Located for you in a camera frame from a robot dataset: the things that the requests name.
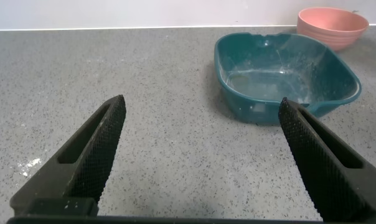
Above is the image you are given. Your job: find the teal plastic tray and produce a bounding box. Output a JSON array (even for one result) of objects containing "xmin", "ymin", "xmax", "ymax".
[{"xmin": 214, "ymin": 32, "xmax": 362, "ymax": 125}]

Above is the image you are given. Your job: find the pink ribbed bowl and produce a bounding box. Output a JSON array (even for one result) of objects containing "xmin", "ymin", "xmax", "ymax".
[{"xmin": 296, "ymin": 6, "xmax": 370, "ymax": 52}]

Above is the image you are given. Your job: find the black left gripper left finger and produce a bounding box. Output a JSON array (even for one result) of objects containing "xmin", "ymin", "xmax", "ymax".
[{"xmin": 9, "ymin": 94, "xmax": 127, "ymax": 217}]

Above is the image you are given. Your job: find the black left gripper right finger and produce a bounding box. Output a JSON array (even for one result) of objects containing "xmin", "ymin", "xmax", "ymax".
[{"xmin": 278, "ymin": 96, "xmax": 376, "ymax": 223}]

